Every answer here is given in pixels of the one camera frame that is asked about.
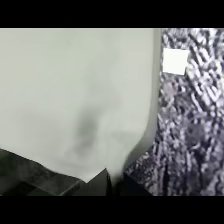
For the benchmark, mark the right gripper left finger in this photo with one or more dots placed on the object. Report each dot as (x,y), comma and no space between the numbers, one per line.
(100,185)

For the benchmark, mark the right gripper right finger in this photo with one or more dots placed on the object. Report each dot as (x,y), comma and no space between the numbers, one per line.
(133,186)

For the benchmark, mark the white garment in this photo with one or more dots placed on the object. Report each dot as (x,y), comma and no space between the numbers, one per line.
(73,100)

